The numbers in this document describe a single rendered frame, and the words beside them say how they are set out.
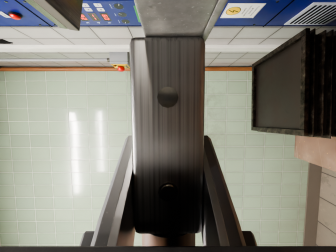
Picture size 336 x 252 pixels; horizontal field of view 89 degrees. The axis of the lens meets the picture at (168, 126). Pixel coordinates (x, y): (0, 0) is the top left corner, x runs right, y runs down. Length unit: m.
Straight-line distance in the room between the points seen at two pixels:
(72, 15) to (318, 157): 0.95
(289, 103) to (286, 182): 1.12
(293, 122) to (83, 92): 1.29
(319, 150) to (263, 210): 0.90
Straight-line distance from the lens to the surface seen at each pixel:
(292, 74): 0.64
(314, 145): 0.95
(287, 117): 0.64
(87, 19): 0.70
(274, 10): 0.68
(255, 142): 1.49
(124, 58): 1.02
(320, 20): 0.82
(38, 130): 1.64
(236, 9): 0.63
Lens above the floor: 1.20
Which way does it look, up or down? level
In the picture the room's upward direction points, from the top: 90 degrees counter-clockwise
